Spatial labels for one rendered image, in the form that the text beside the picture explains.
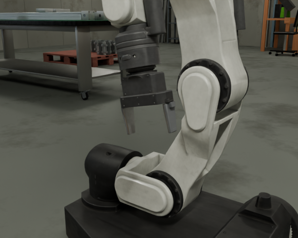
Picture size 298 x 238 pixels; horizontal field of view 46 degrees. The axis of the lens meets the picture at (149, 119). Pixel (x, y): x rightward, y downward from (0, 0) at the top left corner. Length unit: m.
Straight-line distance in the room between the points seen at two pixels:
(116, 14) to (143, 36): 0.06
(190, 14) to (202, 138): 0.30
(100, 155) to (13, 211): 0.57
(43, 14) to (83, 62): 0.97
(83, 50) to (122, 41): 2.69
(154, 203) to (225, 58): 0.45
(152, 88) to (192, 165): 0.33
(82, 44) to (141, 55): 2.69
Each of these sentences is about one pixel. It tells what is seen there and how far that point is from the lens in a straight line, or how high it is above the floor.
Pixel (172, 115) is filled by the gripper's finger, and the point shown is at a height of 0.58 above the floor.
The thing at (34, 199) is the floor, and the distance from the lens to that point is 1.68.
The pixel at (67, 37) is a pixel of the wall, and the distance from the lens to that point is 10.83.
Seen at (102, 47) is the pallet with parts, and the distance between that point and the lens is 6.06.
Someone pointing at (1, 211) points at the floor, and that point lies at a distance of 1.64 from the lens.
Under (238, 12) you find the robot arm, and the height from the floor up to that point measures 0.79.
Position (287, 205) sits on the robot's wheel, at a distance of 1.27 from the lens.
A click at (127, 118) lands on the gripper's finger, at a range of 0.77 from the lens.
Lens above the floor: 0.78
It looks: 16 degrees down
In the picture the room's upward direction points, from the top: straight up
